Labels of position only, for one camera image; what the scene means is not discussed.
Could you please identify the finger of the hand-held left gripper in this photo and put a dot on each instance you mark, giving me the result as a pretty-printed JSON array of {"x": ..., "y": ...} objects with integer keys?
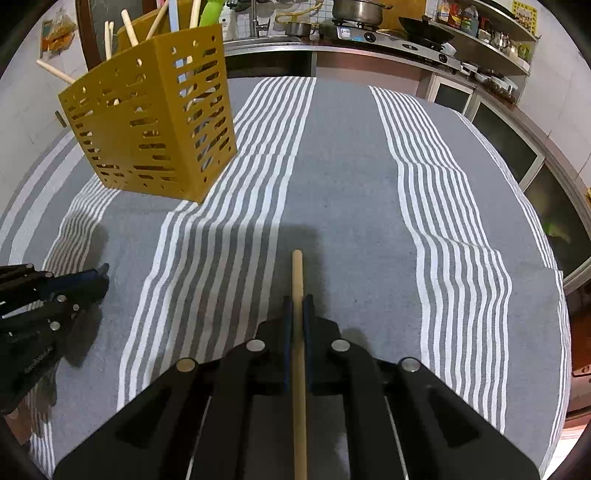
[
  {"x": 87, "y": 295},
  {"x": 27, "y": 277}
]

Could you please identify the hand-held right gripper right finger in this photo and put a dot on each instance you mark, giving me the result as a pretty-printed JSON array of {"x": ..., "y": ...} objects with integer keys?
[{"x": 309, "y": 350}]

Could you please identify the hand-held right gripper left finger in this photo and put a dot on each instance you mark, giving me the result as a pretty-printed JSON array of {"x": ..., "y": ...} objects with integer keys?
[{"x": 287, "y": 341}]

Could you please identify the yellow perforated utensil holder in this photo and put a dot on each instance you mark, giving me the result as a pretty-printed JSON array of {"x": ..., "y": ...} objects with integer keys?
[{"x": 184, "y": 115}]

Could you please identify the grey white striped cloth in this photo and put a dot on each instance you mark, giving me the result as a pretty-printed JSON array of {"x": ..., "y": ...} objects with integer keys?
[{"x": 346, "y": 184}]

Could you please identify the hanging clear food bag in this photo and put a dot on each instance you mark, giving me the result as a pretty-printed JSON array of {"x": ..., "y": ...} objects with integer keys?
[{"x": 60, "y": 37}]

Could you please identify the brown frosted glass door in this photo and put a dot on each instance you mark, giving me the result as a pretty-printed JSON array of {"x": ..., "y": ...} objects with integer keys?
[{"x": 85, "y": 32}]

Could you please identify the white soap bottle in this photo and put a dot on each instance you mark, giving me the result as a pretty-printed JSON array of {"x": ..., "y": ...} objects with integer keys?
[{"x": 226, "y": 23}]

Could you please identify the small steel pot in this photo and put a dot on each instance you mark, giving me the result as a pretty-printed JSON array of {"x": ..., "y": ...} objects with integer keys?
[{"x": 300, "y": 28}]

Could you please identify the steel gas stove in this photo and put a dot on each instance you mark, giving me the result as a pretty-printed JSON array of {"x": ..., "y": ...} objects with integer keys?
[{"x": 351, "y": 32}]

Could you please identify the steel kitchen faucet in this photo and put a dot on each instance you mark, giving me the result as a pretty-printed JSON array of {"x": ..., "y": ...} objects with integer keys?
[{"x": 255, "y": 18}]

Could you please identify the steel pot with lid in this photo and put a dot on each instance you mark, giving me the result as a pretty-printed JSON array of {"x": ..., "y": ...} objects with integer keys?
[{"x": 358, "y": 11}]

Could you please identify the black wok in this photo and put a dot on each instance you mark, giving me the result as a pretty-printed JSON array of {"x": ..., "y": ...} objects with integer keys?
[{"x": 427, "y": 30}]

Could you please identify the steel corner shelf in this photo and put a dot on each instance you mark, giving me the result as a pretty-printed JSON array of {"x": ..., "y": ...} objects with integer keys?
[{"x": 489, "y": 48}]

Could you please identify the brown sauce bottle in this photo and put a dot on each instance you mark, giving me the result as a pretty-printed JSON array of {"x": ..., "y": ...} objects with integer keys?
[{"x": 443, "y": 13}]

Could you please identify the dark sauce jug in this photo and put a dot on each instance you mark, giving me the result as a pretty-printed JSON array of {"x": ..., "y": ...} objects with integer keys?
[{"x": 470, "y": 23}]

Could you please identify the red label sauce bottle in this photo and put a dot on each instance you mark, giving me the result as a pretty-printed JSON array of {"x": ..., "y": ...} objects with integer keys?
[{"x": 455, "y": 16}]

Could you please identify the yellow wall poster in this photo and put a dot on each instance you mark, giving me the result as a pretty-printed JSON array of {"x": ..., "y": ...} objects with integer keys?
[{"x": 526, "y": 16}]

